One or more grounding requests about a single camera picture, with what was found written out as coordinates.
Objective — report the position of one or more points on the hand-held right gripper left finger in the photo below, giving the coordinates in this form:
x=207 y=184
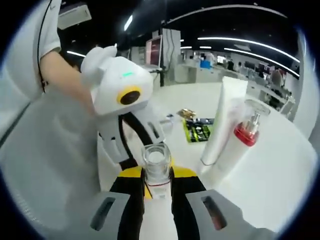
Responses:
x=132 y=207

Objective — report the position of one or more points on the open silver laptop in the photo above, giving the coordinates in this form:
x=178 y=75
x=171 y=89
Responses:
x=153 y=52

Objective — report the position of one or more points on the large white skincare tube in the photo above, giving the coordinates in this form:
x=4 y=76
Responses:
x=225 y=120

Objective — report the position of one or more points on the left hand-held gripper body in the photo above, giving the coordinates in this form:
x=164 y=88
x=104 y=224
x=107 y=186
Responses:
x=112 y=82

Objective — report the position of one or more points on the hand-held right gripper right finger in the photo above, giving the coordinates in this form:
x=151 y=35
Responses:
x=185 y=207

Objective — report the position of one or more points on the red-collared white skincare pump bottle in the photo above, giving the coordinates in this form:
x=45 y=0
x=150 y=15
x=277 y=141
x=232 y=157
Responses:
x=232 y=162

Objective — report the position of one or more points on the small clear bottle red label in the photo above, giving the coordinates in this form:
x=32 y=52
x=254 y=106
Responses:
x=157 y=165

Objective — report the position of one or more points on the ceiling light strip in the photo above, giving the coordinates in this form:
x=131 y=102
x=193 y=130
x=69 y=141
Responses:
x=262 y=58
x=250 y=43

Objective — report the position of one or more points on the green and blue skincare sachet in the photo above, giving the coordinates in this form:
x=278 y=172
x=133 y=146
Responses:
x=198 y=131

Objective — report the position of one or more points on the blue storage box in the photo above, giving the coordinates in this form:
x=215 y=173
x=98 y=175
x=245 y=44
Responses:
x=206 y=64

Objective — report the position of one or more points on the gold foil skincare sachet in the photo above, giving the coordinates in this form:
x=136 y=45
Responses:
x=186 y=113

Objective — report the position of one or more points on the row of white office desks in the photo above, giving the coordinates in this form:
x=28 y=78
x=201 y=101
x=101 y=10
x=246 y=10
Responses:
x=197 y=73

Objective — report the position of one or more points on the ceiling air conditioner unit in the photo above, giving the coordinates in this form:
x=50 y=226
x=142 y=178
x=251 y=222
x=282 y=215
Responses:
x=75 y=15

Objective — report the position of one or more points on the curved ceiling light track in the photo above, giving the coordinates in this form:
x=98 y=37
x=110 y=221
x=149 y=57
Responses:
x=225 y=8

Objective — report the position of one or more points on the white skincare sachet blue square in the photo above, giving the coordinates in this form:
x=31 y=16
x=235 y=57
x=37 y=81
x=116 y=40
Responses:
x=168 y=119

